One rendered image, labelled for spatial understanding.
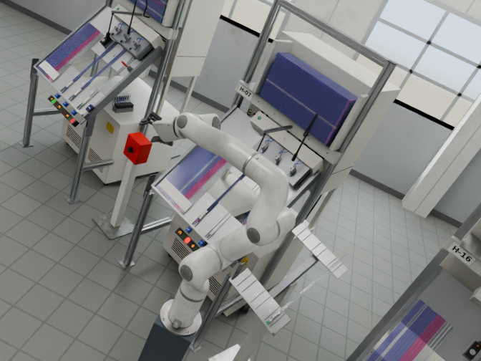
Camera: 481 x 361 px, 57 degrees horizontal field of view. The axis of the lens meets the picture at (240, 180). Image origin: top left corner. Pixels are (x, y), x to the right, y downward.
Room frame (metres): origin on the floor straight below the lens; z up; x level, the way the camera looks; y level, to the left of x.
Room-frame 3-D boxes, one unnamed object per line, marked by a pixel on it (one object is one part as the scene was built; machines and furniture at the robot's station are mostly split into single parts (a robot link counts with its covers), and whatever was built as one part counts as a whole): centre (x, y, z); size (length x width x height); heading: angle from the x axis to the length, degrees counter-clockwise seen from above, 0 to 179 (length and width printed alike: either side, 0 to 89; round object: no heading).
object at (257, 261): (2.50, -0.15, 0.31); 0.70 x 0.65 x 0.62; 60
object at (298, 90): (2.36, -0.14, 1.52); 0.51 x 0.13 x 0.27; 60
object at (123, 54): (3.05, 1.19, 0.66); 1.01 x 0.73 x 1.31; 150
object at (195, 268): (1.31, 0.00, 1.00); 0.19 x 0.12 x 0.24; 153
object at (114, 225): (2.45, 0.71, 0.39); 0.24 x 0.24 x 0.78; 60
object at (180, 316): (1.34, -0.01, 0.79); 0.19 x 0.19 x 0.18
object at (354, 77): (2.79, -0.32, 0.86); 0.70 x 0.67 x 1.72; 60
